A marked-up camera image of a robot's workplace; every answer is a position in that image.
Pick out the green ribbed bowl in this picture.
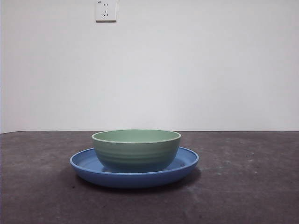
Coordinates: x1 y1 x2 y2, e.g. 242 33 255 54
91 129 182 173

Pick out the white wall socket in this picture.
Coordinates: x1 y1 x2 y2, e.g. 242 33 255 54
95 0 117 23

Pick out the blue round plate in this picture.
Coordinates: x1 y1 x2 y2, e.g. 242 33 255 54
69 147 200 189

